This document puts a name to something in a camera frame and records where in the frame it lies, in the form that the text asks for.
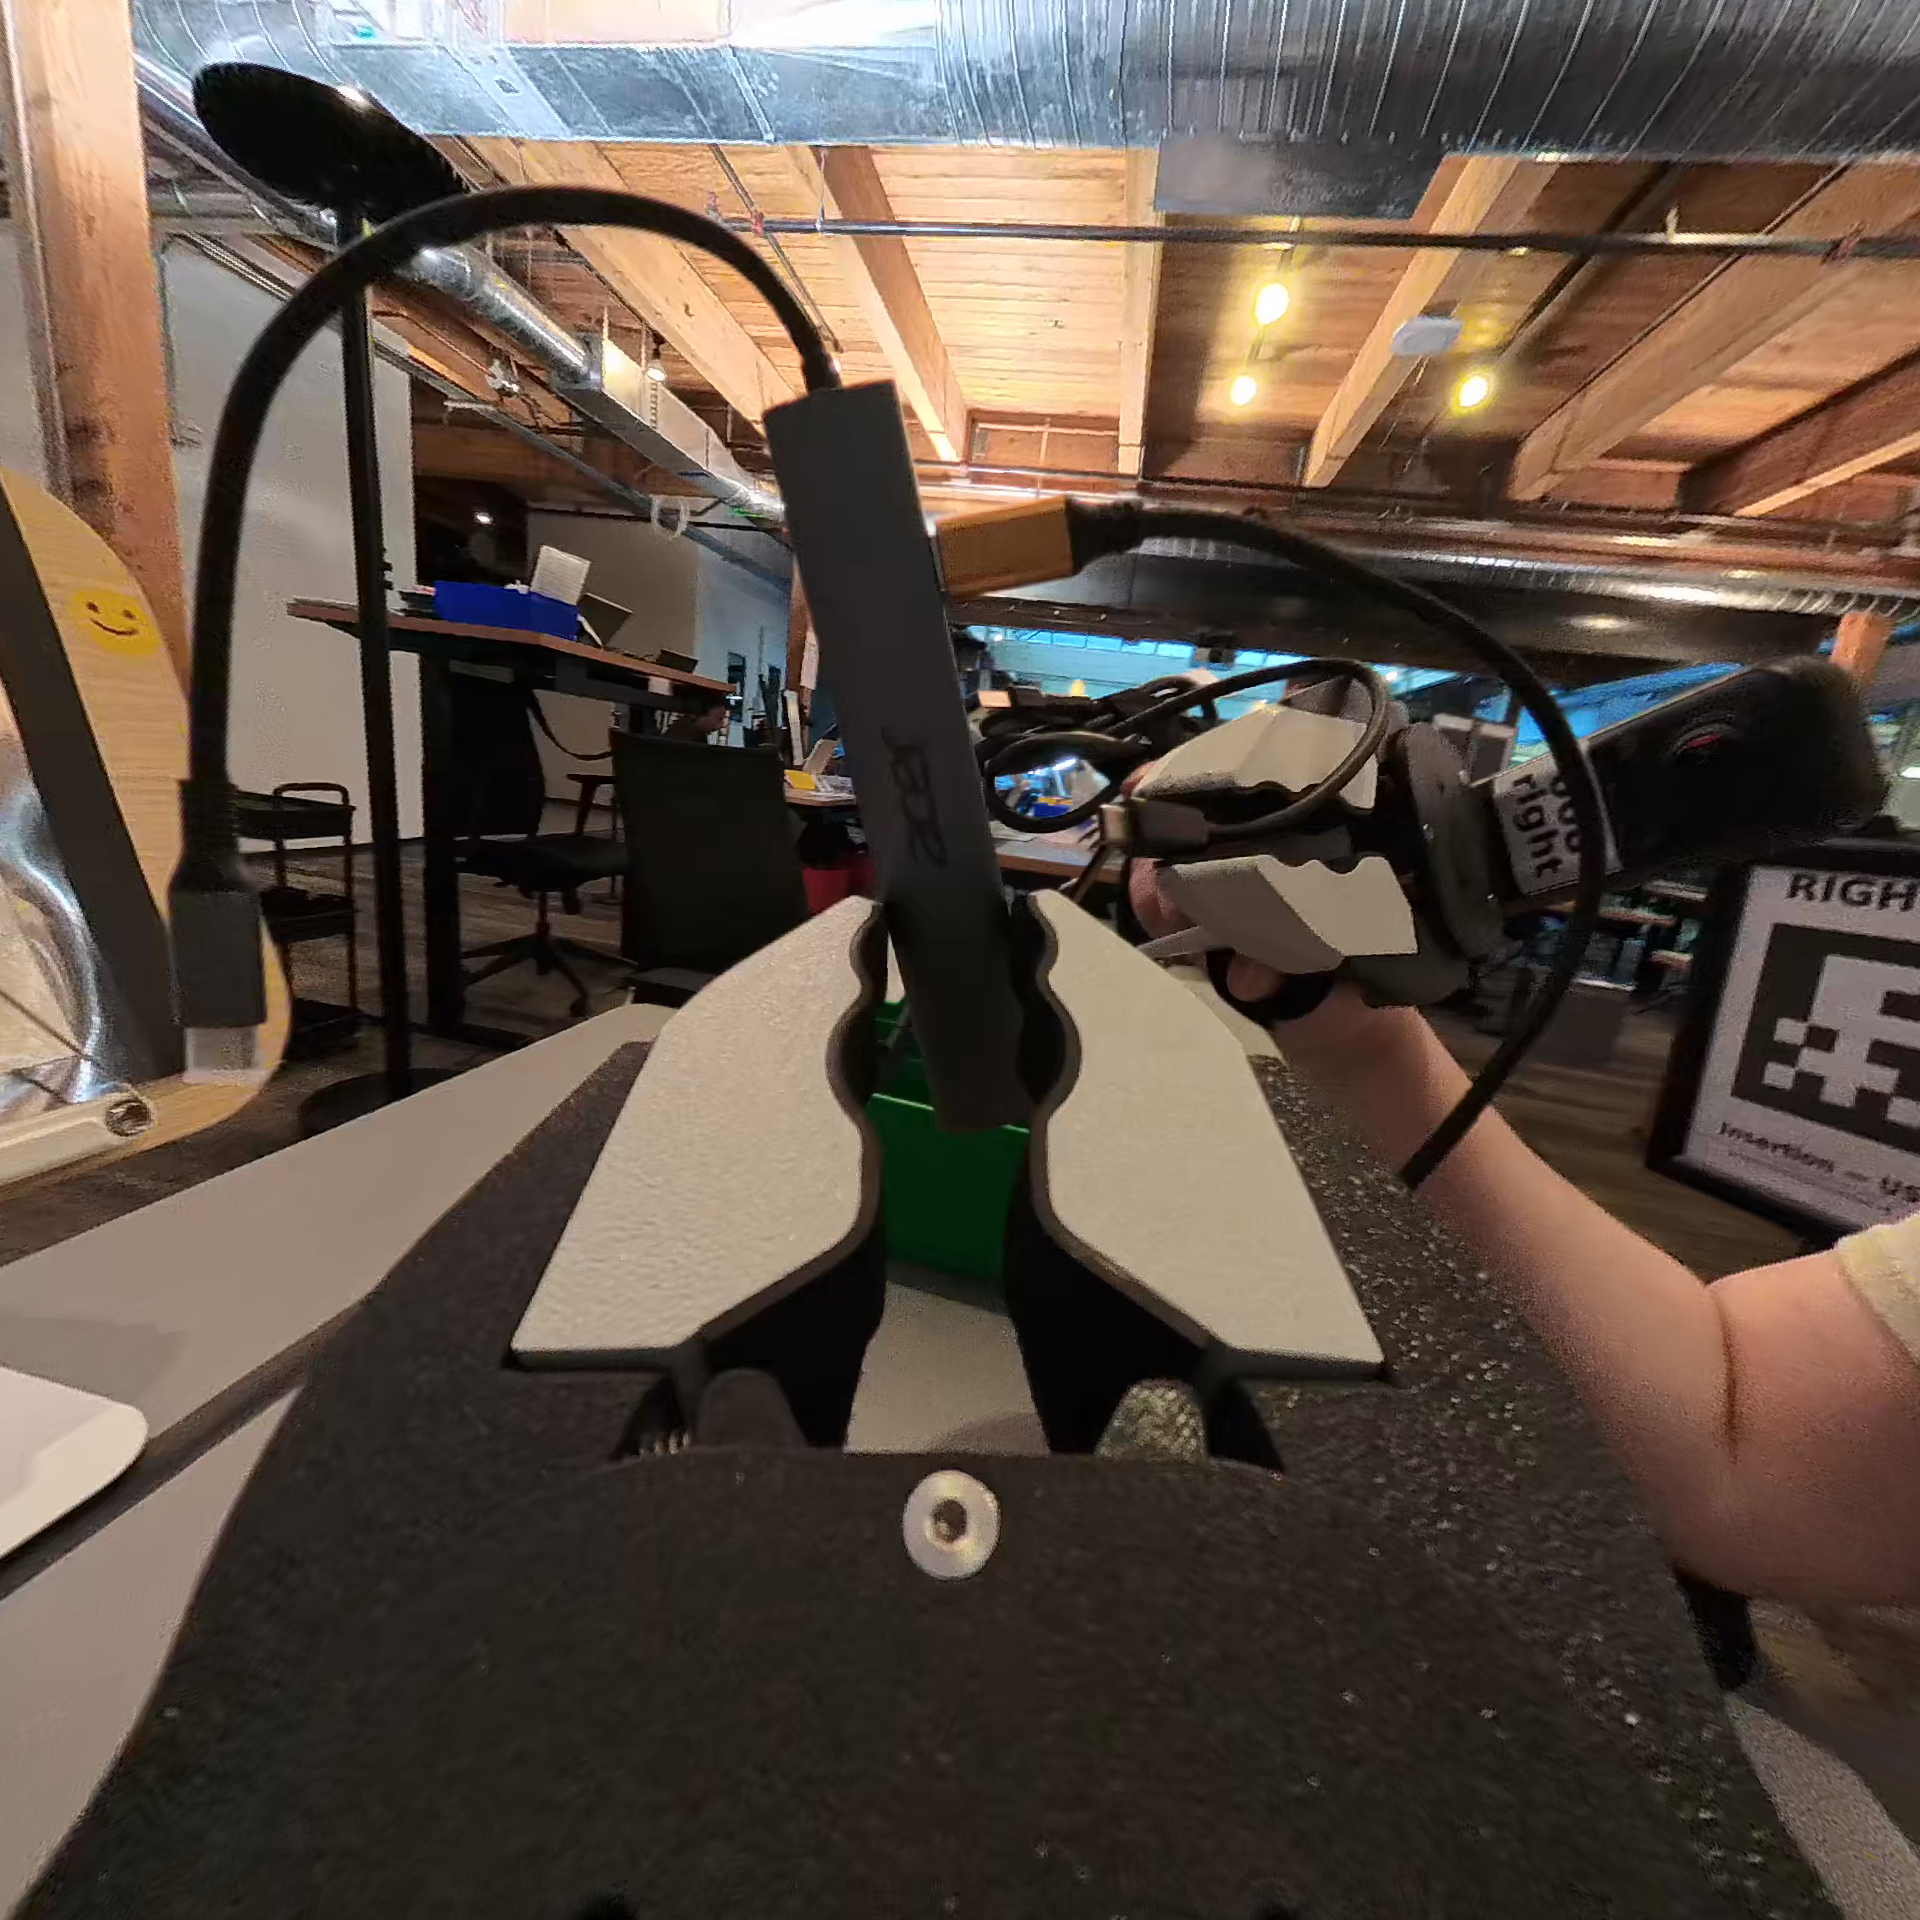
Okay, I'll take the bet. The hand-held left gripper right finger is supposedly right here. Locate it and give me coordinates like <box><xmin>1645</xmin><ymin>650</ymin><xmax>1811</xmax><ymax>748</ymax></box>
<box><xmin>1025</xmin><ymin>892</ymin><xmax>1385</xmax><ymax>1379</ymax></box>

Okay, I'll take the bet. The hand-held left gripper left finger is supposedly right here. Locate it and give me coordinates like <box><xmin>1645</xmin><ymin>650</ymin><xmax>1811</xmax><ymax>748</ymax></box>
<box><xmin>510</xmin><ymin>894</ymin><xmax>887</xmax><ymax>1373</ymax></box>

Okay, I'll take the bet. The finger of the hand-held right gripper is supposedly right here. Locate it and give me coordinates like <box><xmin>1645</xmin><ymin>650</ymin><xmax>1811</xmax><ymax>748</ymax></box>
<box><xmin>1132</xmin><ymin>702</ymin><xmax>1407</xmax><ymax>822</ymax></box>
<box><xmin>1151</xmin><ymin>852</ymin><xmax>1422</xmax><ymax>979</ymax></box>

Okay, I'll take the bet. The black cable with orange plug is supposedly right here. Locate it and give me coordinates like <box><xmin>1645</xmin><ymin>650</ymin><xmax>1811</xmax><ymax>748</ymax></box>
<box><xmin>931</xmin><ymin>493</ymin><xmax>1614</xmax><ymax>1193</ymax></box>

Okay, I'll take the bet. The grey usb hub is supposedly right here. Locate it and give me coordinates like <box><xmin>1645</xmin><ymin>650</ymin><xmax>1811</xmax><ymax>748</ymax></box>
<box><xmin>761</xmin><ymin>377</ymin><xmax>1040</xmax><ymax>1137</ymax></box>

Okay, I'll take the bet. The black hub cable with plug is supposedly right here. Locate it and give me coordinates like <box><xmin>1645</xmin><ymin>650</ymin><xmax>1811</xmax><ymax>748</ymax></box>
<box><xmin>168</xmin><ymin>185</ymin><xmax>845</xmax><ymax>1085</ymax></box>

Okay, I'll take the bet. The person's right forearm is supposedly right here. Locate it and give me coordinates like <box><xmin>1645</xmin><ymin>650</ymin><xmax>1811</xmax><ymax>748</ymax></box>
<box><xmin>1304</xmin><ymin>1020</ymin><xmax>1920</xmax><ymax>1621</ymax></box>

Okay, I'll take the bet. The person's right hand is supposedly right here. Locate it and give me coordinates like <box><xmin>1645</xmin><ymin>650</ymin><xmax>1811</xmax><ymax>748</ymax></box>
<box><xmin>1124</xmin><ymin>866</ymin><xmax>1459</xmax><ymax>1115</ymax></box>

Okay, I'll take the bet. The green plastic bin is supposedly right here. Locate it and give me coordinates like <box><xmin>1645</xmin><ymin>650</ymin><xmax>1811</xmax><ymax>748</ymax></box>
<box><xmin>862</xmin><ymin>1001</ymin><xmax>1037</xmax><ymax>1287</ymax></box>

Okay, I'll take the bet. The framed tag sign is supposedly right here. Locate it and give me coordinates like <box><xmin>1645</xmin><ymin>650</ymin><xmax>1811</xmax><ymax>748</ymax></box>
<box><xmin>1643</xmin><ymin>857</ymin><xmax>1920</xmax><ymax>1238</ymax></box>

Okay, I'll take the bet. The black rolling cart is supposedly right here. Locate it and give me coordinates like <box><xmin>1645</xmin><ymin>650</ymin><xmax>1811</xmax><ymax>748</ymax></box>
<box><xmin>232</xmin><ymin>780</ymin><xmax>365</xmax><ymax>1055</ymax></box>

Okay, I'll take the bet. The pale shirt sleeve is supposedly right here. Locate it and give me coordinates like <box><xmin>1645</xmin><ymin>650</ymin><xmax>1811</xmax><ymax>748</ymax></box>
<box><xmin>1834</xmin><ymin>1211</ymin><xmax>1920</xmax><ymax>1334</ymax></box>

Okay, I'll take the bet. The wooden standing desk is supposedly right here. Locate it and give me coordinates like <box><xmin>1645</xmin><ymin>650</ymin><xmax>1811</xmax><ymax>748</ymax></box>
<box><xmin>284</xmin><ymin>595</ymin><xmax>740</xmax><ymax>1052</ymax></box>

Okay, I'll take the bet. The blue plastic bin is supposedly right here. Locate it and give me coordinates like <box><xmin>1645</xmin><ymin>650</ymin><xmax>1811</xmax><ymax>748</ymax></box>
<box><xmin>431</xmin><ymin>578</ymin><xmax>583</xmax><ymax>644</ymax></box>

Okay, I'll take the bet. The black floor lamp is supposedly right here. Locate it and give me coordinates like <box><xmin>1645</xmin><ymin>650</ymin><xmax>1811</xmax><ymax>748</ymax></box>
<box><xmin>192</xmin><ymin>59</ymin><xmax>469</xmax><ymax>1146</ymax></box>

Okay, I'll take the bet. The wooden board with smiley sticker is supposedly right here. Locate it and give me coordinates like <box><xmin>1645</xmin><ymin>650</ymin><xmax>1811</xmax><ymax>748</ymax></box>
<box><xmin>0</xmin><ymin>464</ymin><xmax>293</xmax><ymax>1159</ymax></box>

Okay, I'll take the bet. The silver air duct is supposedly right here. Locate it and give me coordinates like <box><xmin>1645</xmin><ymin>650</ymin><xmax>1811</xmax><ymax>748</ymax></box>
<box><xmin>132</xmin><ymin>0</ymin><xmax>1920</xmax><ymax>155</ymax></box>

